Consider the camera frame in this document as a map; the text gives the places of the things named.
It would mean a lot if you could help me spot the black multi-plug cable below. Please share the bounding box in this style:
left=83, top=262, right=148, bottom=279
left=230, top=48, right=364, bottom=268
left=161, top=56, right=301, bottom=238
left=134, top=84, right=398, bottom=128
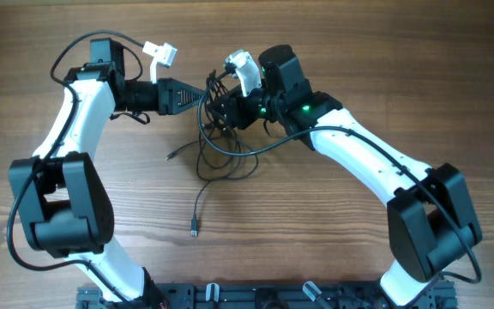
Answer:
left=165, top=69, right=260, bottom=238

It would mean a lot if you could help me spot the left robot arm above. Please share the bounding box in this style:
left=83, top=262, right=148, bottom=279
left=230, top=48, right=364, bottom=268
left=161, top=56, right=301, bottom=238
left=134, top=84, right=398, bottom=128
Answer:
left=9, top=31, right=202, bottom=308

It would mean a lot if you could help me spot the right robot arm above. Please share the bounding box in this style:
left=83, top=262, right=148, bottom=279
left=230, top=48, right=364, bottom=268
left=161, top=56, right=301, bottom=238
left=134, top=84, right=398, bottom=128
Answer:
left=206, top=45, right=483, bottom=308

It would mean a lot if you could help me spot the left camera black cable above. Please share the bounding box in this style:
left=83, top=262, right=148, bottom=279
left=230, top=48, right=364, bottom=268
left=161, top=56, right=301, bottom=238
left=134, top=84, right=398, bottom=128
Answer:
left=5, top=29, right=145, bottom=308

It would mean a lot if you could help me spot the camera black cable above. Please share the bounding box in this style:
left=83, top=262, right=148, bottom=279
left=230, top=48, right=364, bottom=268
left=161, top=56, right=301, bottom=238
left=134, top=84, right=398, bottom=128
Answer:
left=196, top=70, right=483, bottom=309
left=5, top=29, right=145, bottom=308

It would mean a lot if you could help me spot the right camera black cable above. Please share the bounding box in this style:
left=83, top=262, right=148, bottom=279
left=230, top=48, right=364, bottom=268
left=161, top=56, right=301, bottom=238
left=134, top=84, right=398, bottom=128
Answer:
left=196, top=70, right=483, bottom=309

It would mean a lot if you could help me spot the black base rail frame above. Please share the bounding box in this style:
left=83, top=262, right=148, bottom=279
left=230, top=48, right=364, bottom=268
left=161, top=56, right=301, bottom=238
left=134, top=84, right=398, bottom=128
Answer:
left=75, top=281, right=458, bottom=309

